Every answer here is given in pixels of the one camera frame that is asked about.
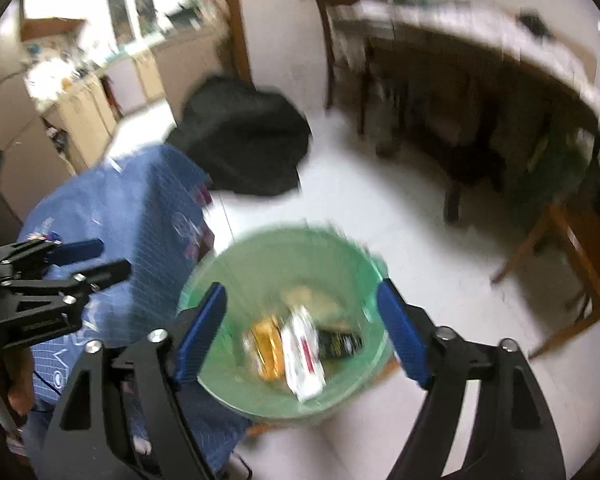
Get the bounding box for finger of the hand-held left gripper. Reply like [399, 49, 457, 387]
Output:
[0, 258, 132, 308]
[0, 238, 105, 286]

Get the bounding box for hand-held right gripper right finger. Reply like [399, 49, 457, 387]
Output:
[375, 277, 567, 480]

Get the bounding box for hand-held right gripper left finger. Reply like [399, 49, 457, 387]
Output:
[42, 282, 253, 480]

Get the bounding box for green trash bin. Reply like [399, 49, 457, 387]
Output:
[176, 225, 396, 421]

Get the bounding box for person's left hand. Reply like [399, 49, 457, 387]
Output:
[0, 347, 36, 413]

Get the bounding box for black packet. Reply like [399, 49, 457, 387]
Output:
[315, 327, 363, 361]

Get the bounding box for yellow packet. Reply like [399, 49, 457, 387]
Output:
[245, 315, 286, 381]

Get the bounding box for blue printed cloth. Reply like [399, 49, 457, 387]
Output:
[17, 145, 253, 480]

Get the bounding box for beige crumpled paper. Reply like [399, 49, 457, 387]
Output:
[285, 285, 342, 322]

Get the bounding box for pink printed bag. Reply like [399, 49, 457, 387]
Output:
[192, 182, 216, 261]

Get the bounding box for white packet red label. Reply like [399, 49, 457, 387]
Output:
[280, 305, 328, 403]

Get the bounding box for translucent plastic strip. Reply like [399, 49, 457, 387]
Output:
[0, 390, 21, 443]

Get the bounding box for tall grey cabinet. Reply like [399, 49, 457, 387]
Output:
[0, 0, 78, 231]

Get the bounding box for black plastic bag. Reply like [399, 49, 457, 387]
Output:
[45, 125, 68, 153]

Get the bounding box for black bag on floor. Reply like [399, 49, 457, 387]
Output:
[167, 76, 315, 197]

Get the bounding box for light wooden chair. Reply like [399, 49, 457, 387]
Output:
[490, 200, 600, 361]

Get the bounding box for beige kitchen cabinets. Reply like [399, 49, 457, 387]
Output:
[25, 30, 231, 171]

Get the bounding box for green plastic bag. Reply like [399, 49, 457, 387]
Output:
[510, 125, 600, 226]

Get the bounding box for kitchen window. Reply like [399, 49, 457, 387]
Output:
[100, 0, 221, 46]

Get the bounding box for dark wooden chair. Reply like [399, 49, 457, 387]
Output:
[312, 0, 381, 136]

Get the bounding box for wooden dining table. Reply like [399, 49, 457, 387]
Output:
[325, 0, 600, 226]

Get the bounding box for white tablecloth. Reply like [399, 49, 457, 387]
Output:
[330, 0, 600, 126]

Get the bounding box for dark crumpled thing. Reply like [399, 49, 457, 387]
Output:
[517, 10, 551, 38]

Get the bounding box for wooden door frame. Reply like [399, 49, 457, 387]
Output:
[220, 0, 253, 91]

